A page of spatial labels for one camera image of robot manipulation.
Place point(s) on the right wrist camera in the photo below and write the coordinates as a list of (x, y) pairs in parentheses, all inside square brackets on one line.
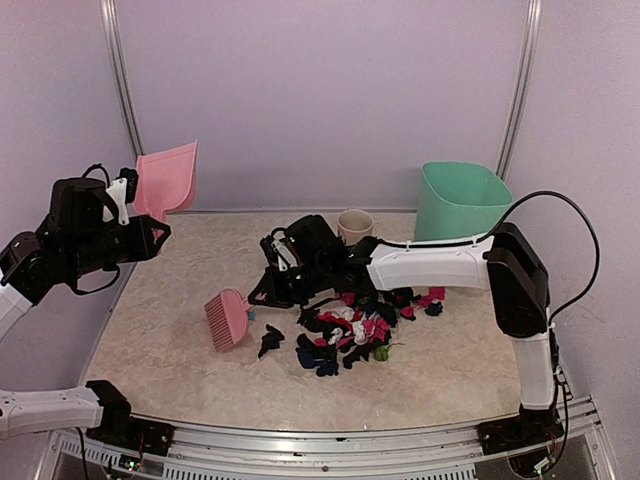
[(278, 250)]

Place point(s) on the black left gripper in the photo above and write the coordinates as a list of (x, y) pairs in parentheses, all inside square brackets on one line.
[(143, 247)]

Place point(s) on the pile of paper scraps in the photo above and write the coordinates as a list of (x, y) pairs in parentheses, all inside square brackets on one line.
[(338, 337)]

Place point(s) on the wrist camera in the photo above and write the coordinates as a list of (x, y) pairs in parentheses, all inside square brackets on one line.
[(122, 191), (278, 250)]

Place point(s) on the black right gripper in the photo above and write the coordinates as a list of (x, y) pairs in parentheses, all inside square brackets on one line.
[(275, 295)]

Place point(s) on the right aluminium corner post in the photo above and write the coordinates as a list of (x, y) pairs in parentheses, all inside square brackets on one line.
[(521, 87)]

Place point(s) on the left aluminium corner post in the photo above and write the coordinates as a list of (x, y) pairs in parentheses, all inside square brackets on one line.
[(110, 23)]

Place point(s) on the beige printed cup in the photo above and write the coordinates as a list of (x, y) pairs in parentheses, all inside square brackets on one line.
[(353, 225)]

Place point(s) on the mint green waste bin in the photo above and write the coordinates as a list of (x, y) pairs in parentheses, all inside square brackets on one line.
[(459, 200)]

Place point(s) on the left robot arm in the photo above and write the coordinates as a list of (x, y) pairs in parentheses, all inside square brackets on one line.
[(87, 229)]

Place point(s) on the aluminium corner post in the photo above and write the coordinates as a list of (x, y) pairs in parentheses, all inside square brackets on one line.
[(110, 23), (521, 87)]

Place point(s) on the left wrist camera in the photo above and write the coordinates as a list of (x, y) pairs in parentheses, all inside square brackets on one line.
[(122, 191)]

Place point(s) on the black paper scrap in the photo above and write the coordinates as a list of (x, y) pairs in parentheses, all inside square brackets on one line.
[(271, 340)]

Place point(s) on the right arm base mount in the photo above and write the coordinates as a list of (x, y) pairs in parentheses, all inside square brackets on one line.
[(527, 428)]

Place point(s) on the aluminium front rail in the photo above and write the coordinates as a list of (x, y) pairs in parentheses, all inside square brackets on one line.
[(198, 452)]

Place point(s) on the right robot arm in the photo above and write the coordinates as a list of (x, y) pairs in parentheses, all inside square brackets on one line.
[(306, 258)]

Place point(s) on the green paper scrap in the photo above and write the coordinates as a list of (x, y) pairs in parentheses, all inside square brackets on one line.
[(381, 354)]

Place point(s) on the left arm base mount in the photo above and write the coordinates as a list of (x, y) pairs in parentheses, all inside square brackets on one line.
[(130, 425)]

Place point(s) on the pink hand brush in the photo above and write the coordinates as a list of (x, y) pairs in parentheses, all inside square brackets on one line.
[(227, 315)]

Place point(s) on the pink dustpan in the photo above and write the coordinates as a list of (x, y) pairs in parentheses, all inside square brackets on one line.
[(167, 181)]

